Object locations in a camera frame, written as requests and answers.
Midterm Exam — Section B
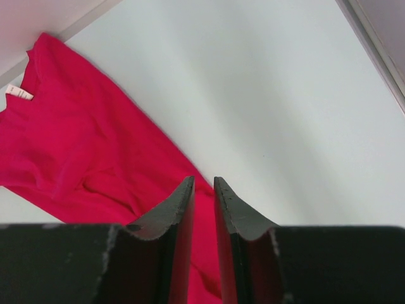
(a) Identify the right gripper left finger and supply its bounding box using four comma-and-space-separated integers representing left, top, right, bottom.
1, 177, 195, 303

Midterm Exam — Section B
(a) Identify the magenta t shirt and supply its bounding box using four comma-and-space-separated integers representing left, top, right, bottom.
1, 33, 221, 303

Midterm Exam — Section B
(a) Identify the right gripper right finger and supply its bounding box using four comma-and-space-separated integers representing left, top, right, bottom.
214, 177, 404, 303

